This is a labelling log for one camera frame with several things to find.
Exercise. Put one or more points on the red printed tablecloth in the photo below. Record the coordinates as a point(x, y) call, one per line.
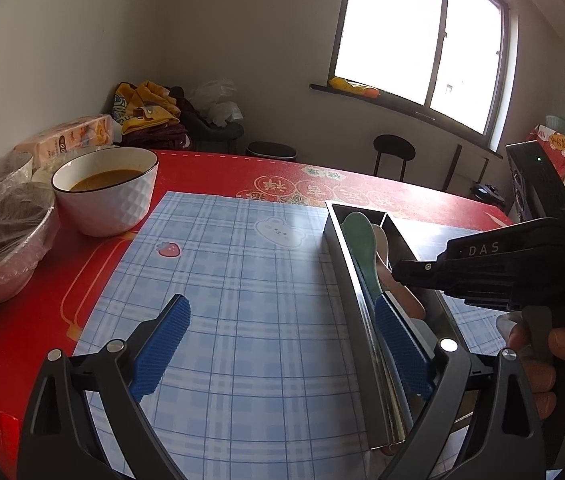
point(202, 170)

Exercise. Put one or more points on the peach tissue pack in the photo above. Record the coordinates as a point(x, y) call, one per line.
point(72, 135)

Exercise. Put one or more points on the white bowl with soup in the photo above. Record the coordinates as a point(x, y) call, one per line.
point(107, 195)

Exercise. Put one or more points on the dark-framed window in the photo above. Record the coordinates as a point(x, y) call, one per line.
point(412, 35)

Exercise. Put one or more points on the clear plastic bag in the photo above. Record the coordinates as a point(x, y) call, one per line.
point(215, 100)

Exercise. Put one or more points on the green spoon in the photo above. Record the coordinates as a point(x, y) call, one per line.
point(360, 240)

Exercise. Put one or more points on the white spoon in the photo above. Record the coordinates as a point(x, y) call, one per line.
point(381, 245)

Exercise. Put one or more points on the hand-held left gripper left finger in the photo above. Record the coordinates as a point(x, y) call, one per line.
point(162, 345)

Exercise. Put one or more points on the dark armchair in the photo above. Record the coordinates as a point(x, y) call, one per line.
point(217, 132)

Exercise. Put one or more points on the black round stool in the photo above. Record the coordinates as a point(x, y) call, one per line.
point(395, 147)

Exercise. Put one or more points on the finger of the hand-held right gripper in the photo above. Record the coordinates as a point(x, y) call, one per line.
point(482, 299)
point(420, 272)

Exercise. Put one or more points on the pink spoon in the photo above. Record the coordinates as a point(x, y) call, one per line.
point(405, 300)

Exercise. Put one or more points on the black rice cooker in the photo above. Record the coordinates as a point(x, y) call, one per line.
point(487, 194)

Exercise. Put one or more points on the white plastic-wrapped bowl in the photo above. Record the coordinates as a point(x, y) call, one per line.
point(42, 175)

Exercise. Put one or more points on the red printed cloth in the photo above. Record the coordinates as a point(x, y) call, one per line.
point(560, 152)

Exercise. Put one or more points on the yellow cloth on windowsill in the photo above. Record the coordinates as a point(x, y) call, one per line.
point(350, 85)

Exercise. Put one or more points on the dark folding frame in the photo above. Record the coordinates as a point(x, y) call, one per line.
point(455, 165)

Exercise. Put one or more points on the stainless steel perforated tray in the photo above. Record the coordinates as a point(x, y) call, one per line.
point(357, 300)

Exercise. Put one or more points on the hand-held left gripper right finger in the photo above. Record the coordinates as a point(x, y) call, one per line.
point(402, 350)

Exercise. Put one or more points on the pile of yellow and maroon clothes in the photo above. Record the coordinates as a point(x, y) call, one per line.
point(147, 110)

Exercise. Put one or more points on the dark round trash bin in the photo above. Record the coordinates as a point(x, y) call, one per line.
point(270, 151)

